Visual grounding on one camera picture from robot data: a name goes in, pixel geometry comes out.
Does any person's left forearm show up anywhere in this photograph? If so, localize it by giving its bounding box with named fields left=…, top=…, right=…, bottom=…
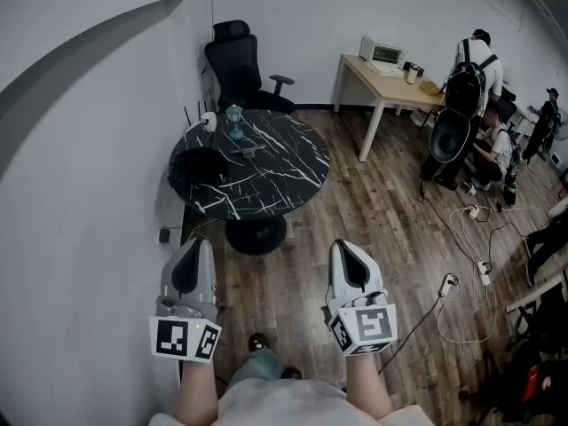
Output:
left=172, top=357, right=221, bottom=423

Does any black cable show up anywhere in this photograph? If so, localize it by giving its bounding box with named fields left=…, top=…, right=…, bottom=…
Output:
left=376, top=297, right=445, bottom=375

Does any person's right forearm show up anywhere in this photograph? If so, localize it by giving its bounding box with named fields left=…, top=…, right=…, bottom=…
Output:
left=344, top=352, right=394, bottom=419

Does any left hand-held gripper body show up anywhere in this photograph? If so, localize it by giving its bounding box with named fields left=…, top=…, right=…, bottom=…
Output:
left=148, top=281, right=223, bottom=364

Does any person's jeans leg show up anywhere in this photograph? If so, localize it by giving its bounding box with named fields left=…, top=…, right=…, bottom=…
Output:
left=225, top=348, right=281, bottom=390

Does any wooden desk with white legs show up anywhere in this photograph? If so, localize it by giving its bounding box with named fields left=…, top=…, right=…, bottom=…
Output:
left=333, top=54, right=447, bottom=162

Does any black office chair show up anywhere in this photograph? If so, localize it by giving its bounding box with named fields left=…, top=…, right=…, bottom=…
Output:
left=203, top=19, right=297, bottom=115

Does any white bar frame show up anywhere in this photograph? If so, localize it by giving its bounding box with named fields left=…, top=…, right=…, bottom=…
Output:
left=505, top=277, right=568, bottom=313

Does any black equipment pile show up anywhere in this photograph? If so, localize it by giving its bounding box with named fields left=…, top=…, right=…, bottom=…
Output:
left=461, top=281, right=568, bottom=426

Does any round black marble table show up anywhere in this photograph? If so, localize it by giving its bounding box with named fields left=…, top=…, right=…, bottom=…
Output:
left=167, top=108, right=332, bottom=256

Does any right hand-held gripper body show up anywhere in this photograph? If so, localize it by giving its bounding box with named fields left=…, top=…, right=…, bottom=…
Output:
left=326, top=288, right=399, bottom=358

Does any flat white box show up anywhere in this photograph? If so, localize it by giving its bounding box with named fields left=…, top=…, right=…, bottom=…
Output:
left=364, top=59, right=405, bottom=78

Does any white fan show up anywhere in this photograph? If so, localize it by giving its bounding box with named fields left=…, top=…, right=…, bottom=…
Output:
left=553, top=106, right=568, bottom=141

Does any white router with black antennas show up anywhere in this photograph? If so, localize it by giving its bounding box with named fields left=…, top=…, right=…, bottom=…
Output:
left=183, top=99, right=209, bottom=135

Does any white cable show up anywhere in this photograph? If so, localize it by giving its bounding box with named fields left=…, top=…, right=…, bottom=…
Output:
left=437, top=206, right=501, bottom=345

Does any white toaster oven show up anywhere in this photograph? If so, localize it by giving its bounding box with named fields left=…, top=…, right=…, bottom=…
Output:
left=359, top=35, right=406, bottom=68

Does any person's white shirt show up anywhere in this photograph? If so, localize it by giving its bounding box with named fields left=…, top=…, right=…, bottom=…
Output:
left=148, top=377, right=434, bottom=426

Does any wall socket with adapter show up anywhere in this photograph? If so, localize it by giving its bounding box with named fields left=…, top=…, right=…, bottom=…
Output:
left=158, top=227, right=183, bottom=250

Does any black round open bag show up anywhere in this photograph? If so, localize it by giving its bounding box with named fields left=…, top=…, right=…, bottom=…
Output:
left=429, top=106, right=472, bottom=164

